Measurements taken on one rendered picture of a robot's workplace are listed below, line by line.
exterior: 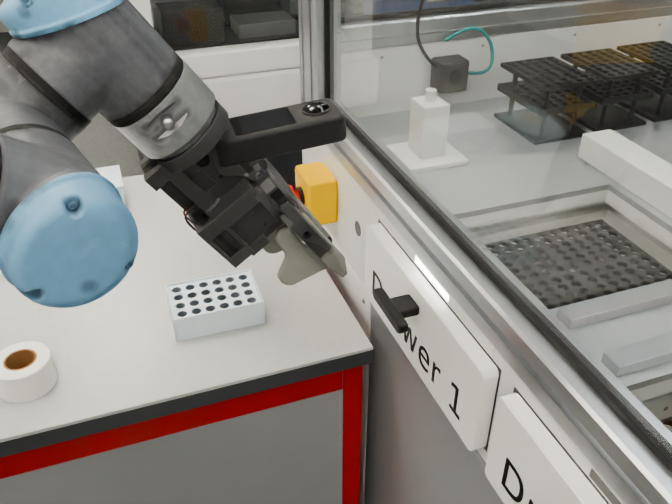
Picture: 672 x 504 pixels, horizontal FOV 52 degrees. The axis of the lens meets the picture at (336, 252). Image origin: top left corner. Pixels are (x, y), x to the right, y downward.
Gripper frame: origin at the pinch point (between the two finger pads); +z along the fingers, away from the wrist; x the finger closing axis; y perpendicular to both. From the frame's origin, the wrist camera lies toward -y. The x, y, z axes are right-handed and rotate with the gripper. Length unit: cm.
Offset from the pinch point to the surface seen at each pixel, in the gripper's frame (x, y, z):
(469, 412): 13.3, -0.1, 15.9
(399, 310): 1.2, -0.8, 10.9
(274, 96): -80, -4, 21
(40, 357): -18.0, 37.5, -2.5
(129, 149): -255, 65, 76
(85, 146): -265, 81, 65
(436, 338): 5.5, -2.0, 13.2
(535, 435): 22.4, -4.0, 11.0
